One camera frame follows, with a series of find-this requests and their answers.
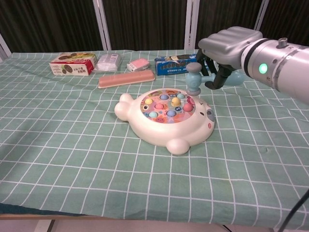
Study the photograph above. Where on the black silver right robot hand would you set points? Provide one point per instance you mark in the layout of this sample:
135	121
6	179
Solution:
227	46

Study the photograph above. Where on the light blue handle toy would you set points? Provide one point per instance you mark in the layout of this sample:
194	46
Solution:
193	79

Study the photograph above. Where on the white whack-a-mole toy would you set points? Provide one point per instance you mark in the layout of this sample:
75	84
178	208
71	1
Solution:
149	130

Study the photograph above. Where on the long blue cookie box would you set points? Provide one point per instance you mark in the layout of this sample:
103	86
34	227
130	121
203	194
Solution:
171	66

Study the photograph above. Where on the small pink white box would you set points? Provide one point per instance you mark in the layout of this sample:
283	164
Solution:
138	64

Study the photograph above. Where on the long pink case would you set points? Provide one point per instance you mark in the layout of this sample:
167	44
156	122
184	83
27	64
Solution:
125	79

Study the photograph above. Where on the clear packet of white tissues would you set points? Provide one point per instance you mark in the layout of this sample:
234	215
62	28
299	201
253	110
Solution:
107	62

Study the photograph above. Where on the red white cookie box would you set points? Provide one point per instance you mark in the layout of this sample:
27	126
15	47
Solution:
72	65

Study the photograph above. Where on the green checkered tablecloth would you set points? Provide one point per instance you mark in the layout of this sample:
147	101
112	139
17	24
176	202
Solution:
72	145

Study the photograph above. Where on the white partition post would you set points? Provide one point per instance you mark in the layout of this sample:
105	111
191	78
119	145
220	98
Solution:
3	47
262	14
192	26
102	26

